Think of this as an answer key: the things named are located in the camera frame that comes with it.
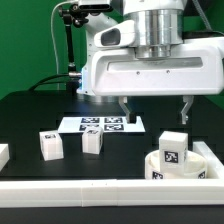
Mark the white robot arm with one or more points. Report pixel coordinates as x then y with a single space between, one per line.
136 48

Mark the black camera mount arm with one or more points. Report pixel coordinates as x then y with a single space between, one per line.
72 17

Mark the white obstacle wall frame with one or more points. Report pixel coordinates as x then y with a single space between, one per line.
89 193

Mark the white sheet with tags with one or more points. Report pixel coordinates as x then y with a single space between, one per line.
108 124

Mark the white block at left edge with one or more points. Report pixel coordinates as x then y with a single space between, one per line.
4 155

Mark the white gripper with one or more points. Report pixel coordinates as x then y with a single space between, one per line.
190 70

